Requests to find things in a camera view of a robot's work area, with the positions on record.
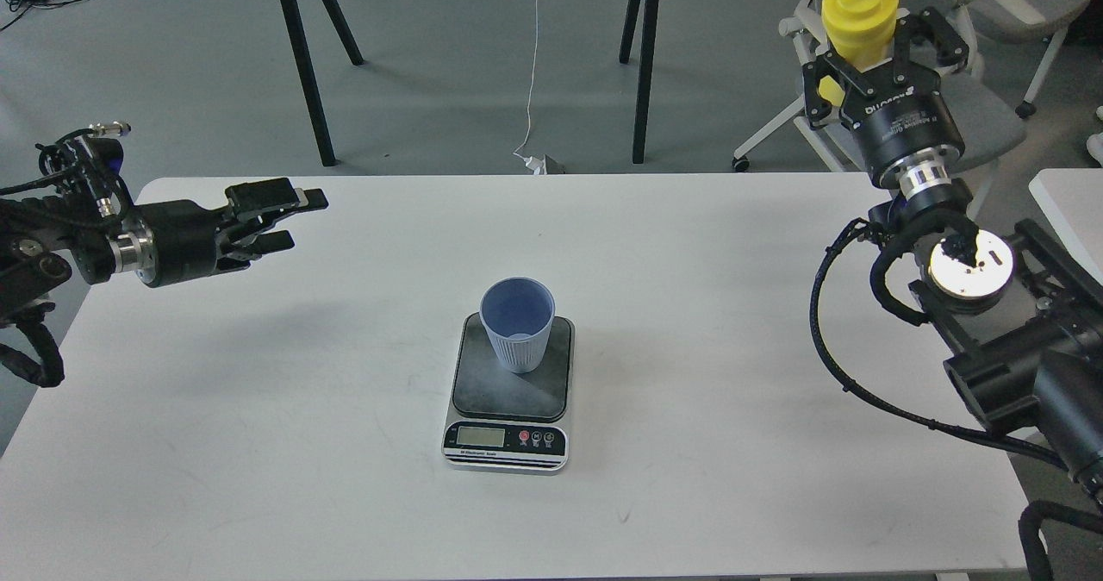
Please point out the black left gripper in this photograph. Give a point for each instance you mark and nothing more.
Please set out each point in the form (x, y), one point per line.
(185, 235)

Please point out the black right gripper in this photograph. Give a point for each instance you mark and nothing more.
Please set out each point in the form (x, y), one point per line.
(900, 124)

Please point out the yellow squeeze bottle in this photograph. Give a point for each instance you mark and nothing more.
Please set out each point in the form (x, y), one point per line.
(859, 31)

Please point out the blue ribbed plastic cup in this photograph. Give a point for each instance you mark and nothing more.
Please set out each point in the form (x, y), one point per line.
(517, 314)

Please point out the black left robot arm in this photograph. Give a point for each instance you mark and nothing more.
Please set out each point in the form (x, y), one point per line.
(79, 217)

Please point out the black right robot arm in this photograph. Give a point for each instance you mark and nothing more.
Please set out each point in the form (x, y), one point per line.
(1020, 317)

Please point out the black digital kitchen scale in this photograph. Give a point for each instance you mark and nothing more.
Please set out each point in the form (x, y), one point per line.
(509, 422)

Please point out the grey office chair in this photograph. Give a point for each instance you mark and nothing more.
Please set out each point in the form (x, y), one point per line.
(988, 127)
(1026, 21)

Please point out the white side table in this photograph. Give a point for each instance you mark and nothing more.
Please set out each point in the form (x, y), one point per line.
(1071, 201)

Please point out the white power adapter on floor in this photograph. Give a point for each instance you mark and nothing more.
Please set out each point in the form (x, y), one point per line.
(543, 165)

